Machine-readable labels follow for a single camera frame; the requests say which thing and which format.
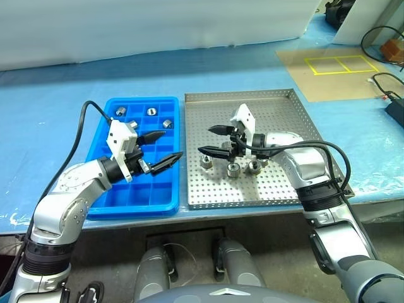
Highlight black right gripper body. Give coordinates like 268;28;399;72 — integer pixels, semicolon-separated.
229;124;252;162

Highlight brown wooden block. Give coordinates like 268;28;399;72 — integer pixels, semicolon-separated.
380;39;404;62

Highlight white backdrop sheet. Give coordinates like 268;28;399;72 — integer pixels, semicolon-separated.
0;0;316;74

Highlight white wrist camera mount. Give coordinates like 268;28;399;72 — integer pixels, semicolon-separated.
229;103;256;155
105;121;138;182

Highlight brown flat sheet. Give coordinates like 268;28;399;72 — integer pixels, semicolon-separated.
275;47;391;102

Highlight grey robot chest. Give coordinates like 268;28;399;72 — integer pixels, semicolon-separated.
135;283;316;303

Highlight perforated metal tray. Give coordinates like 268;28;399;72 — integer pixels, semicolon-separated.
184;88;355;210

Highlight white board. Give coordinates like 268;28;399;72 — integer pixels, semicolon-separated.
333;0;404;45

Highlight black power supply cable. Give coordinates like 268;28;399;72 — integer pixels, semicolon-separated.
371;72;399;99

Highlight thin white wire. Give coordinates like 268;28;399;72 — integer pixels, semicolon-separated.
163;242;195;282

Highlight grey rounded robot thigh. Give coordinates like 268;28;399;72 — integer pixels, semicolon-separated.
136;246;173;300
214;238;266;288

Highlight black power supply brick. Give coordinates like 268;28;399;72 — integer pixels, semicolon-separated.
384;97;404;127

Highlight black stand base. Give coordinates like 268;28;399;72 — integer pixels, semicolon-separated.
144;226;227;253

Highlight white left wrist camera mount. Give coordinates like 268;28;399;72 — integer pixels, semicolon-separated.
105;121;138;182

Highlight blue compartment tray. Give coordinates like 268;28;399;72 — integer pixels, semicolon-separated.
85;96;181;221

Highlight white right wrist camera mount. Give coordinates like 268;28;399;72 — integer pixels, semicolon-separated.
229;103;256;155

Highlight black device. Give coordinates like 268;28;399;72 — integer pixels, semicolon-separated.
324;0;351;25

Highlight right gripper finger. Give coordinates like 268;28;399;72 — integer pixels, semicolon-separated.
206;125;236;137
198;146;232;160

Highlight black looped cable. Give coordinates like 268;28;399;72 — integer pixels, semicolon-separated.
360;26;404;62

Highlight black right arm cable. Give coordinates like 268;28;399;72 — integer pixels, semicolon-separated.
235;138;379;259

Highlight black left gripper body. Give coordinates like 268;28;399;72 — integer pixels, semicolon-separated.
125;145;155;175

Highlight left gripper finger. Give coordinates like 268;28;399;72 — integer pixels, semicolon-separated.
137;131;166;146
148;151;184;176

